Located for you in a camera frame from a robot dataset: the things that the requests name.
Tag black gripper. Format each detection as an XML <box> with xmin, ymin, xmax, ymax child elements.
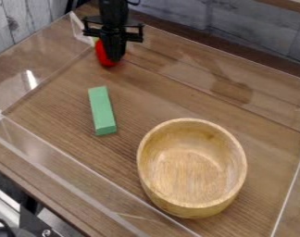
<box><xmin>80</xmin><ymin>16</ymin><xmax>143</xmax><ymax>61</ymax></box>

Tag green rectangular block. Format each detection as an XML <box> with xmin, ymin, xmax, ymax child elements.
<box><xmin>88</xmin><ymin>86</ymin><xmax>116</xmax><ymax>136</ymax></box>

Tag wooden bowl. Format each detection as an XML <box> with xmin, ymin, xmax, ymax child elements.
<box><xmin>136</xmin><ymin>118</ymin><xmax>247</xmax><ymax>218</ymax></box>

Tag clear acrylic tray walls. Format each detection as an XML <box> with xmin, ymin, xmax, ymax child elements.
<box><xmin>0</xmin><ymin>19</ymin><xmax>300</xmax><ymax>237</ymax></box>

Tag black cable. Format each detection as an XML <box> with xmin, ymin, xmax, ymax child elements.
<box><xmin>0</xmin><ymin>217</ymin><xmax>17</xmax><ymax>237</ymax></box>

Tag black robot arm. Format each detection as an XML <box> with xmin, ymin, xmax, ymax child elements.
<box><xmin>82</xmin><ymin>0</ymin><xmax>143</xmax><ymax>63</ymax></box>

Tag red felt fruit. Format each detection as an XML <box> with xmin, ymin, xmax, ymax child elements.
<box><xmin>92</xmin><ymin>37</ymin><xmax>120</xmax><ymax>68</ymax></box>

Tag black metal bracket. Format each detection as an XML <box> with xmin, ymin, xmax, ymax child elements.
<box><xmin>17</xmin><ymin>206</ymin><xmax>61</xmax><ymax>237</ymax></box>

